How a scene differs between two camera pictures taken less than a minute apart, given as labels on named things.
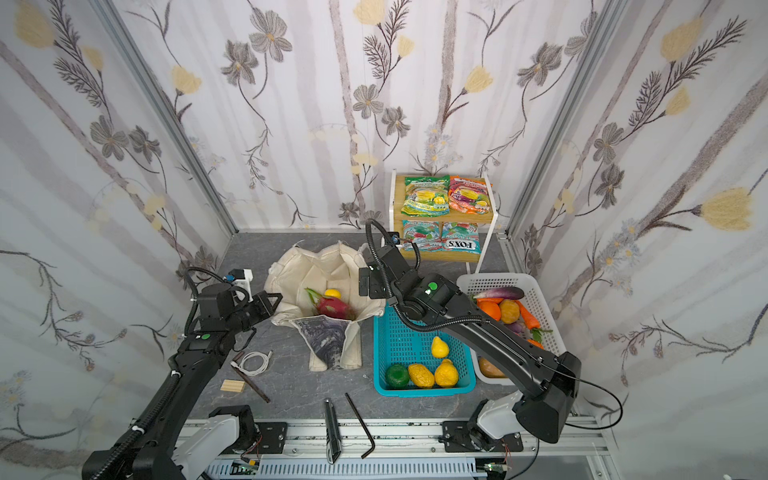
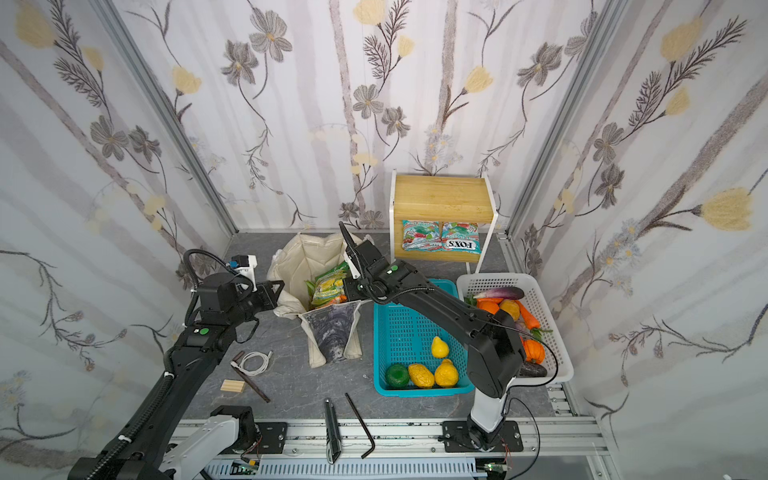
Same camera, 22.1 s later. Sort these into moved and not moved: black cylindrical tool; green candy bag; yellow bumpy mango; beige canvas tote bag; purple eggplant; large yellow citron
Moved: green candy bag; beige canvas tote bag
Not moved: large yellow citron; yellow bumpy mango; black cylindrical tool; purple eggplant
